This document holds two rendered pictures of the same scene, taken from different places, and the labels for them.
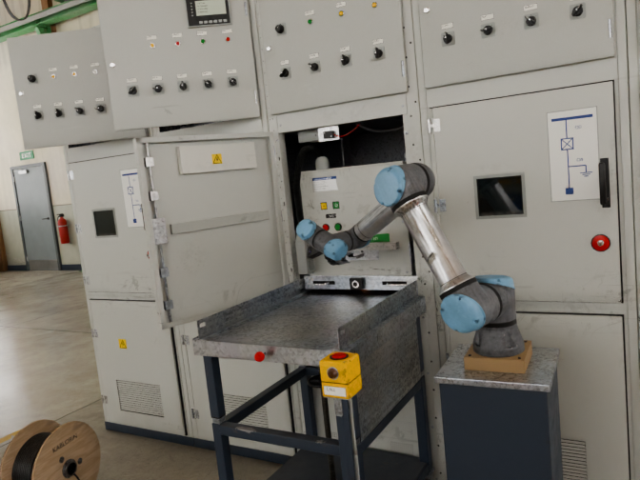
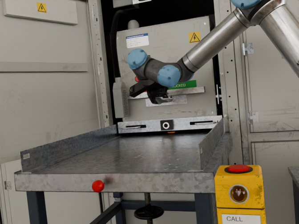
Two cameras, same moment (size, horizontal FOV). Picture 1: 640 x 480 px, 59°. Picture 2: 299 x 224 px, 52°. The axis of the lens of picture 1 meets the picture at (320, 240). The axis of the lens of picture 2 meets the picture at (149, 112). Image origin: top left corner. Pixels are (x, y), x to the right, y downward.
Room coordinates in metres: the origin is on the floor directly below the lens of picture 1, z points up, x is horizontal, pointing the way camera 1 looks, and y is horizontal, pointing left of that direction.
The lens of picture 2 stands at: (0.93, 0.24, 1.05)
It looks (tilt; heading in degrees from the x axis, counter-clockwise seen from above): 3 degrees down; 349
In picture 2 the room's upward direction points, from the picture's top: 5 degrees counter-clockwise
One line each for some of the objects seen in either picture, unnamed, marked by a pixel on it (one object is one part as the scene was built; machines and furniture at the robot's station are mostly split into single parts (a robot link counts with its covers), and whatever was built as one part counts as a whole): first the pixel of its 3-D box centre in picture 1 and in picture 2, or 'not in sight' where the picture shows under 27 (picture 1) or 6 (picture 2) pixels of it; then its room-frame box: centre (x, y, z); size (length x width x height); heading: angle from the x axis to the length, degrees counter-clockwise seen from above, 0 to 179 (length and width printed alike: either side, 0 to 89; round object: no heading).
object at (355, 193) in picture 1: (352, 224); (163, 74); (2.41, -0.15, 1.15); 0.48 x 0.01 x 0.48; 60
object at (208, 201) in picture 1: (218, 224); (41, 69); (2.38, 0.42, 1.21); 0.63 x 0.07 x 0.74; 128
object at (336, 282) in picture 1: (360, 281); (168, 124); (2.43, -0.16, 0.89); 0.54 x 0.05 x 0.06; 60
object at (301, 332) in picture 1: (316, 324); (143, 155); (2.09, 0.04, 0.82); 0.68 x 0.62 x 0.06; 150
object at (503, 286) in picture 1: (493, 296); not in sight; (1.67, -0.50, 0.96); 0.13 x 0.12 x 0.14; 133
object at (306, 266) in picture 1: (305, 252); (121, 99); (2.46, 0.07, 1.04); 0.08 x 0.05 x 0.17; 150
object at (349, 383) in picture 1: (340, 374); (240, 196); (1.44, -0.02, 0.85); 0.08 x 0.08 x 0.10; 60
